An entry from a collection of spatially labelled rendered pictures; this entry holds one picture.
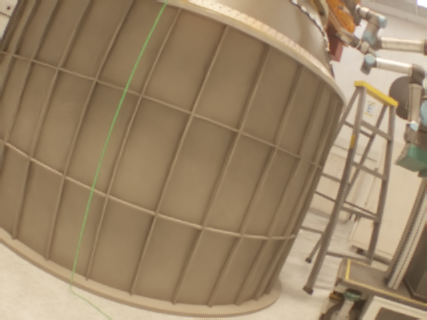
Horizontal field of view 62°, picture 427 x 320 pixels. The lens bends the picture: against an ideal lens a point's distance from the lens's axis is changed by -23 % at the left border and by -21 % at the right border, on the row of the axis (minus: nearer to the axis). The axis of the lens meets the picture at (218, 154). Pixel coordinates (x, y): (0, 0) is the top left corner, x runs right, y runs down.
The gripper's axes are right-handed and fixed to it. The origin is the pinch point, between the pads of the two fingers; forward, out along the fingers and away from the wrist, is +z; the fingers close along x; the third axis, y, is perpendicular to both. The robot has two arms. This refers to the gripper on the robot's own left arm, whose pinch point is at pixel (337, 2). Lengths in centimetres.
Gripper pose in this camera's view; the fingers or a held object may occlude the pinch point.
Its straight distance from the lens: 229.3
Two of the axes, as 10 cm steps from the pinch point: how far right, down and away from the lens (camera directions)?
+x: -5.2, -1.7, -8.4
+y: 4.8, -8.7, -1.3
